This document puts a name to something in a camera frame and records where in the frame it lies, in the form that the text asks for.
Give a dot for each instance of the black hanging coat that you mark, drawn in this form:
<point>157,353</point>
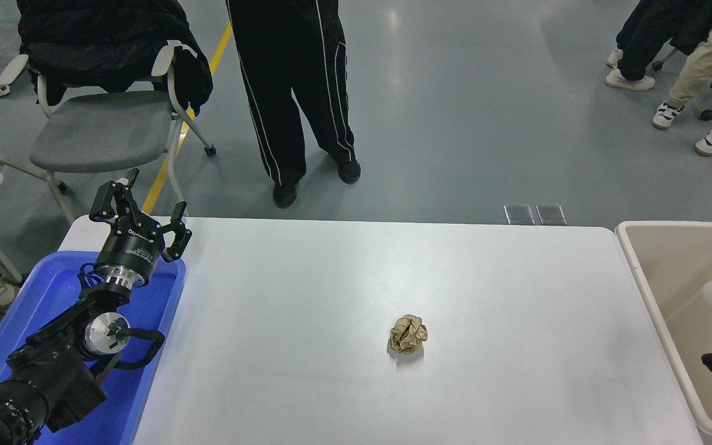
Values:
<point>696,25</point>

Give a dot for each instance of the large pale plastic bin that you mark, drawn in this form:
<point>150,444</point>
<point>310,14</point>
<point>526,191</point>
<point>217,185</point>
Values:
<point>671,278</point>

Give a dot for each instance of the metal floor plate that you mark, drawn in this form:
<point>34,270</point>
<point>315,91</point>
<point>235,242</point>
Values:
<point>518,214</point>
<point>550,214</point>

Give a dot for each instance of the grey seat chair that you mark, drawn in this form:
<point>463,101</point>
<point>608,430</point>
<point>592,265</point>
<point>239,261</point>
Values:
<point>96,133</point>

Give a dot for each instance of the crumpled tan paper ball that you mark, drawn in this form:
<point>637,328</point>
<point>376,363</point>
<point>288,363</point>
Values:
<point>408,334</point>

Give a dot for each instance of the blue plastic tray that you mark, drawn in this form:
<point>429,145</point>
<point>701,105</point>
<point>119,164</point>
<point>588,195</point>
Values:
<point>53,290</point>

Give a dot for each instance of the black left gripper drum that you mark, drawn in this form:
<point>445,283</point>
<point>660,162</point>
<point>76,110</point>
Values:
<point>130,247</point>

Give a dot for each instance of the white wheeled chair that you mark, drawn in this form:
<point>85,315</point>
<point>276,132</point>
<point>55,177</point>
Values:
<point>707,114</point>

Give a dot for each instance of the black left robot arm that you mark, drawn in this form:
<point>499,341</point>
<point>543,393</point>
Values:
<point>53,371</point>

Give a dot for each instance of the black jacket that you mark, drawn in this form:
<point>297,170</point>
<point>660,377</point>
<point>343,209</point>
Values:
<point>102,37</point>

